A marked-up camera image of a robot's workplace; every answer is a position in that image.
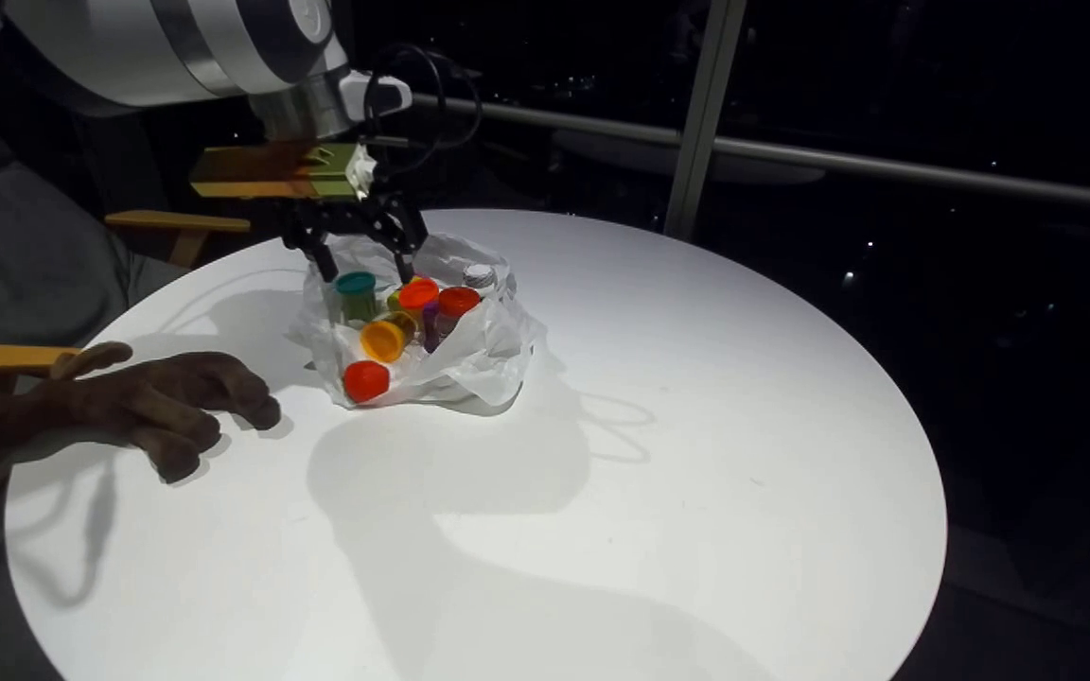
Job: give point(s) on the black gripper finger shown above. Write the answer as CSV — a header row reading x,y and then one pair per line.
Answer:
x,y
402,230
310,243

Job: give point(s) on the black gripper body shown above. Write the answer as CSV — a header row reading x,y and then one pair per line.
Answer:
x,y
346,215

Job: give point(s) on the white plastic bag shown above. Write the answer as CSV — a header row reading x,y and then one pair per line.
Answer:
x,y
477,365

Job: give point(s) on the wooden chair armrest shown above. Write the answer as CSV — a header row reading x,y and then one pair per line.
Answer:
x,y
177,219

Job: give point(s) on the yellow play-doh can orange lid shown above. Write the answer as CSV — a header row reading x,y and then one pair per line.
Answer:
x,y
386,337

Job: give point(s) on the play-doh can teal lid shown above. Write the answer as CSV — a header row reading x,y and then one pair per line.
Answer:
x,y
356,297

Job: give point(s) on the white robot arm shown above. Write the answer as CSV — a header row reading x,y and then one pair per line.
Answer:
x,y
284,59

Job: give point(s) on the brown plush toy dog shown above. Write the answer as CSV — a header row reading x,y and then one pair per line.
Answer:
x,y
164,407

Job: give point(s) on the brown bottle orange cap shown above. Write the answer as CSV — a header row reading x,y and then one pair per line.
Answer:
x,y
444,310

